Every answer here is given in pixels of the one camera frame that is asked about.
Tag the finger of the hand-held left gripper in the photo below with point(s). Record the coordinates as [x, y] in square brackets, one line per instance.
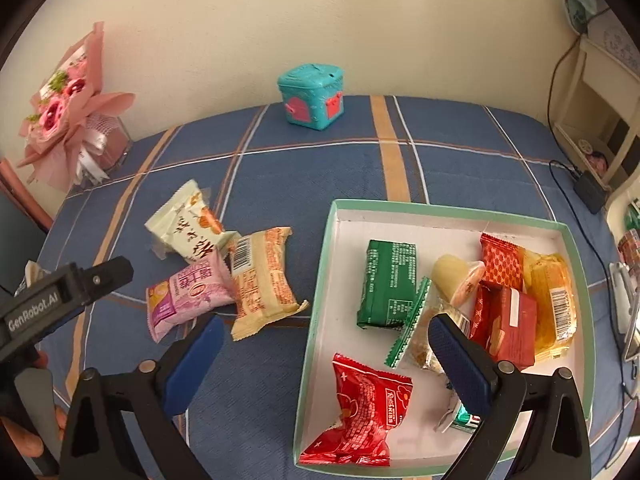
[107, 275]

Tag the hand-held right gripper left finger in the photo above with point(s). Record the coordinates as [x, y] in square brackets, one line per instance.
[192, 365]

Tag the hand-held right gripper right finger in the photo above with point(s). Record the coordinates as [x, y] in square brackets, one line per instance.
[460, 365]

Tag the small red snack packet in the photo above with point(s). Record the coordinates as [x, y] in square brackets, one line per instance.
[480, 315]

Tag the green and white snack packet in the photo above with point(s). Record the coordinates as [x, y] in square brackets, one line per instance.
[405, 330]

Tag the small red snack box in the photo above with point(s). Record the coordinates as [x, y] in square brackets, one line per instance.
[517, 330]

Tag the plain green snack packet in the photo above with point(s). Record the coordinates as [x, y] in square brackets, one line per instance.
[387, 285]

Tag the red patterned foil packet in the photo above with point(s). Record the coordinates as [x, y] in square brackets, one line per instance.
[502, 262]

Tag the red packet with flower print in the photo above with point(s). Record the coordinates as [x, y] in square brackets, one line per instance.
[357, 410]

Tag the white tray with green rim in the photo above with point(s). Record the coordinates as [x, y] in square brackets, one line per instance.
[350, 340]

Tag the person's left hand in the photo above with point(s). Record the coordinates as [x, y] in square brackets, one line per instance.
[20, 442]

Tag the blue and white packet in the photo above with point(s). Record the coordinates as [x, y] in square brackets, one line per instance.
[32, 272]

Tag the pink snack packet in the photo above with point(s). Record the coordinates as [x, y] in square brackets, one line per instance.
[185, 295]

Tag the cream snack packet orange print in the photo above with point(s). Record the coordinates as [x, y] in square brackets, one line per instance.
[185, 225]

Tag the beige snack packet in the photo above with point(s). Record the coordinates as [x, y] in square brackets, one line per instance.
[262, 285]

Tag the yellow snack packet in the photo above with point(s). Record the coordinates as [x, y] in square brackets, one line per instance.
[555, 305]

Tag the reddish wooden furniture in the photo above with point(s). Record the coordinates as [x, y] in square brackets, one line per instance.
[20, 195]

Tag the pink glass box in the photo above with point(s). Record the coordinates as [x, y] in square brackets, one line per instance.
[112, 150]

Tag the pink flower bouquet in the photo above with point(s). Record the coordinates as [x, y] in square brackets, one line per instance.
[60, 110]

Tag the blue plaid bed sheet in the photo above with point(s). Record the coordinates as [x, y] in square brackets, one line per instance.
[450, 160]

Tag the red patterned tin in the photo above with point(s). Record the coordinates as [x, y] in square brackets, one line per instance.
[631, 247]

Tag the black power adapter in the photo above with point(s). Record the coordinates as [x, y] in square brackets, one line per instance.
[590, 192]

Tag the small pink round object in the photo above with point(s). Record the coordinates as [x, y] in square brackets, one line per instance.
[597, 161]

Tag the teal toy chest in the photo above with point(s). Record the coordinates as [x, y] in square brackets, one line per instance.
[310, 95]

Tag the cream wooden shelf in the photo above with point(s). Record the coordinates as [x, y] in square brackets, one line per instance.
[595, 75]

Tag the white patterned cloth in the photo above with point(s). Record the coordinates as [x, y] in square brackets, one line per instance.
[620, 40]

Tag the teal bag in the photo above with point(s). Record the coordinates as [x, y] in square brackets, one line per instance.
[580, 5]

